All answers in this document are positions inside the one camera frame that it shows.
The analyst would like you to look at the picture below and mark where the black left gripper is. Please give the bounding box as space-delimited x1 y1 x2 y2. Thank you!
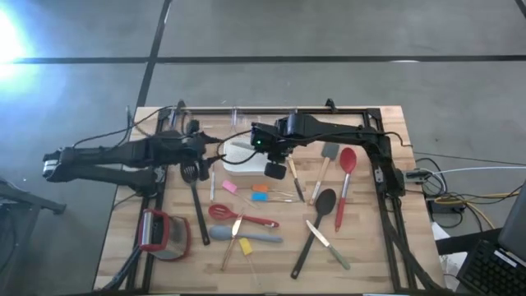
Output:
176 119 227 182

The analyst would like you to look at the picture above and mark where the orange silicone basting brush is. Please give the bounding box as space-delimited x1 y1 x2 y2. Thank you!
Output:
251 183 297 198

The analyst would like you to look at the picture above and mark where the black slotted turner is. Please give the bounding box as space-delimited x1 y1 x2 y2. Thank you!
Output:
179 160 211 247

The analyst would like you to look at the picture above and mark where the pink silicone basting brush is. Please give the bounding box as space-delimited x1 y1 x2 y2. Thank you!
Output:
221 179 258 209

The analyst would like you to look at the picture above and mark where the red slotted spoon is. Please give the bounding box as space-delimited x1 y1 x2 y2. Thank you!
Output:
207 203 280 229

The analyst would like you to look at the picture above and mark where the clear plastic cup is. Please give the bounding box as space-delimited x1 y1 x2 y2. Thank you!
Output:
307 141 341 206

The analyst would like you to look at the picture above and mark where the black nylon spoon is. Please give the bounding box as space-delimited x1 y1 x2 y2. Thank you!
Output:
289 187 338 280

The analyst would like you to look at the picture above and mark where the rose gold table knife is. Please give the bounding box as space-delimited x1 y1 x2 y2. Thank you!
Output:
220 211 246 272

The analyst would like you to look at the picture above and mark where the green handled table knife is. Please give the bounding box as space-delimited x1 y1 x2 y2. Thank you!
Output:
305 219 352 271

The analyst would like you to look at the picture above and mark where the yellow silicone basting brush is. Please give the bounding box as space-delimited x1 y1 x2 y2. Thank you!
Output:
238 237 264 289

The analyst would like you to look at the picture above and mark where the grey silicone spoon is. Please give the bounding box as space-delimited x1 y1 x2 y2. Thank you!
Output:
208 224 284 244

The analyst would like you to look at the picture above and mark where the white rectangular utensil tray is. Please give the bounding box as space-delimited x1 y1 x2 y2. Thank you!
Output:
222 139 272 178

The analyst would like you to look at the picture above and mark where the red framed box grater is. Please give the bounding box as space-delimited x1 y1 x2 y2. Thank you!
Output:
137 208 192 262

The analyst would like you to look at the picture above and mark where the grey power adapter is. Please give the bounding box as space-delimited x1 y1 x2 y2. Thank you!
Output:
404 167 432 184

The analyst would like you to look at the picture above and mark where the black power box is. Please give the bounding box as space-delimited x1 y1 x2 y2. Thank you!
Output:
427 197 468 217

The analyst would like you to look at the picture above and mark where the black floor stand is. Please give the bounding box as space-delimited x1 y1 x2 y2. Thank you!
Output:
0 176 67 217

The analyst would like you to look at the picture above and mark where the white paper sheet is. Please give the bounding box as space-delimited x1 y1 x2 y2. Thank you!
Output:
431 221 469 291

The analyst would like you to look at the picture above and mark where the black keyboard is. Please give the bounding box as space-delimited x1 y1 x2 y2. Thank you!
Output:
455 238 526 296

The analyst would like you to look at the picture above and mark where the dark laptop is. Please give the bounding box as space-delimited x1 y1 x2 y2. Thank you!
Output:
496 180 526 264

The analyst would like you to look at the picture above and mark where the cream handled paring knife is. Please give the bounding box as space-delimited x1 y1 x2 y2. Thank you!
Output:
286 155 307 204

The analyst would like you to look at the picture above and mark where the black right camera cable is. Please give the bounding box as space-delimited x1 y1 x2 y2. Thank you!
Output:
216 129 264 166

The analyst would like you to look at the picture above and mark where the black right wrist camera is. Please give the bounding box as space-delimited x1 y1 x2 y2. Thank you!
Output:
250 122 283 151

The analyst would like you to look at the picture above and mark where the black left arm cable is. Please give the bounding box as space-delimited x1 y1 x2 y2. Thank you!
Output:
72 105 176 149

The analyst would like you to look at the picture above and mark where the black aluminium table frame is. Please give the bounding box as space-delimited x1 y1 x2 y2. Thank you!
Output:
98 105 447 295

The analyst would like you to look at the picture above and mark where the black cable bundle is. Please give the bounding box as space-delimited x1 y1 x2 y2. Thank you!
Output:
100 245 143 292

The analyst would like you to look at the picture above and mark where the yellow cable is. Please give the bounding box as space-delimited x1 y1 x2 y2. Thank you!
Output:
433 191 521 231

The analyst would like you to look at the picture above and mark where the white cable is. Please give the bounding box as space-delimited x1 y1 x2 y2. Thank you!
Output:
435 164 526 176

